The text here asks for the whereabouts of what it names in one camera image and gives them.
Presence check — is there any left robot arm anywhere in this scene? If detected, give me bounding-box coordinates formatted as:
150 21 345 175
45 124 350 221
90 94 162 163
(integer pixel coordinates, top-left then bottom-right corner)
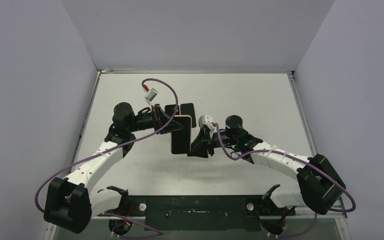
43 102 184 234

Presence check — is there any black phone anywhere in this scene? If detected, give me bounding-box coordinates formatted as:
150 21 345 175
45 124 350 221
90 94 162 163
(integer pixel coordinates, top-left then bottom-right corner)
180 102 197 128

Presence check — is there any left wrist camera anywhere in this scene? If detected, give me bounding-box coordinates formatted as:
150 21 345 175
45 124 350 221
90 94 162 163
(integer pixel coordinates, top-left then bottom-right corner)
142 85 159 103

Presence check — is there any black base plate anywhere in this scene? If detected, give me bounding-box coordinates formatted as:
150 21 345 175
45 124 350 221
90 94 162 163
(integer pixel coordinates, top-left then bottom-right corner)
125 195 272 233

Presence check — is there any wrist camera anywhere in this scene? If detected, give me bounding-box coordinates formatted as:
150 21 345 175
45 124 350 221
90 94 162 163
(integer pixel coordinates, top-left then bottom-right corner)
142 85 159 103
198 115 215 131

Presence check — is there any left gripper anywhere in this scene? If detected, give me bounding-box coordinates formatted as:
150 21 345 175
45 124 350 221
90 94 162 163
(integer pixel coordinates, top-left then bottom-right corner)
128 104 184 135

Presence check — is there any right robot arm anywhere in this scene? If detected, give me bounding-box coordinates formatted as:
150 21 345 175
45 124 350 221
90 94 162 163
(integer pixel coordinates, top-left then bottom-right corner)
187 115 346 215

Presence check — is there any black phone case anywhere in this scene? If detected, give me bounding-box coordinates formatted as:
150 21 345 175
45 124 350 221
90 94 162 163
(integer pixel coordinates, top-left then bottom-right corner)
164 104 180 117

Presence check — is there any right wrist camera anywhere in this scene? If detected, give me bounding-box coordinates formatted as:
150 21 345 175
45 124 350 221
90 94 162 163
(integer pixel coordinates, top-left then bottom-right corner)
198 115 215 131

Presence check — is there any aluminium frame rail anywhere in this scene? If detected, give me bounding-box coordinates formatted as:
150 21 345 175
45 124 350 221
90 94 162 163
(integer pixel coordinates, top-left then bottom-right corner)
42 223 58 240

